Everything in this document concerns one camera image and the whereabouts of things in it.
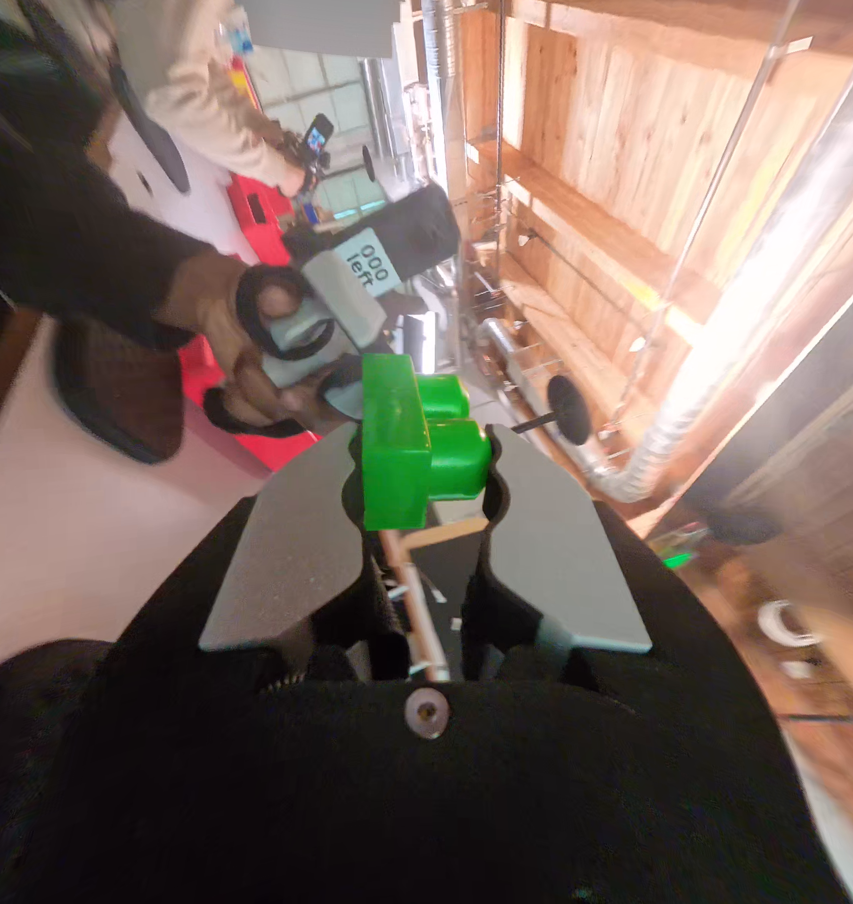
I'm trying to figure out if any white round ceiling device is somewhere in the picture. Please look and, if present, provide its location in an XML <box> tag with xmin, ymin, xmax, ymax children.
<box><xmin>757</xmin><ymin>599</ymin><xmax>821</xmax><ymax>648</ymax></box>

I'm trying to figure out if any handheld camera rig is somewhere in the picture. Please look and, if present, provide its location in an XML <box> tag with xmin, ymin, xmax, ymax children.
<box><xmin>279</xmin><ymin>113</ymin><xmax>337</xmax><ymax>202</ymax></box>

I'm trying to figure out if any black floor lamp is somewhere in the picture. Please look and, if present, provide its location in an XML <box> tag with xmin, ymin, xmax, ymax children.
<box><xmin>510</xmin><ymin>374</ymin><xmax>592</xmax><ymax>447</ymax></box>

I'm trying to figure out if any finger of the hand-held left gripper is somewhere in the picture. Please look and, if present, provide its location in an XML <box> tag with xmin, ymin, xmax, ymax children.
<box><xmin>319</xmin><ymin>374</ymin><xmax>366</xmax><ymax>420</ymax></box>
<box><xmin>301</xmin><ymin>249</ymin><xmax>390</xmax><ymax>354</ymax></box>

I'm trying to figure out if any person's left forearm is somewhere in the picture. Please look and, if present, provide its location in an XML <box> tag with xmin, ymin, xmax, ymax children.
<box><xmin>0</xmin><ymin>42</ymin><xmax>219</xmax><ymax>354</ymax></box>

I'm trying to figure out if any person's left hand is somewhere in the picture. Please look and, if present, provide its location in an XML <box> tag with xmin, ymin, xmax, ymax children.
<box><xmin>154</xmin><ymin>250</ymin><xmax>360</xmax><ymax>435</ymax></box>

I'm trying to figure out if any silver air duct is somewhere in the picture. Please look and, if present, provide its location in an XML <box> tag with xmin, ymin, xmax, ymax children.
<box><xmin>582</xmin><ymin>28</ymin><xmax>853</xmax><ymax>504</ymax></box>
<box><xmin>481</xmin><ymin>316</ymin><xmax>611</xmax><ymax>476</ymax></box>
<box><xmin>421</xmin><ymin>0</ymin><xmax>457</xmax><ymax>202</ymax></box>

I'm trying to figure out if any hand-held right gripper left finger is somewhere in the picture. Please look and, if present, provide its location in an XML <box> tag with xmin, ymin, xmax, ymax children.
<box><xmin>197</xmin><ymin>421</ymin><xmax>367</xmax><ymax>652</ymax></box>

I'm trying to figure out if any green toy block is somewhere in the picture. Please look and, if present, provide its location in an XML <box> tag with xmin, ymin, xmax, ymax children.
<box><xmin>361</xmin><ymin>353</ymin><xmax>494</xmax><ymax>531</ymax></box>

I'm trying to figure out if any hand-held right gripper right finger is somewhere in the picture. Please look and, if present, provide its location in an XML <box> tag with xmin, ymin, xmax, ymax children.
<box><xmin>481</xmin><ymin>424</ymin><xmax>655</xmax><ymax>654</ymax></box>

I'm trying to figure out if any large red storage bin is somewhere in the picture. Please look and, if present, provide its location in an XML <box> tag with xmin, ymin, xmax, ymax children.
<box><xmin>178</xmin><ymin>332</ymin><xmax>323</xmax><ymax>473</ymax></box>

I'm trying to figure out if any brown mesh chair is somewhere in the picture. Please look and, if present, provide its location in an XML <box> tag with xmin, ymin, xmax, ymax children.
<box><xmin>50</xmin><ymin>316</ymin><xmax>187</xmax><ymax>466</ymax></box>

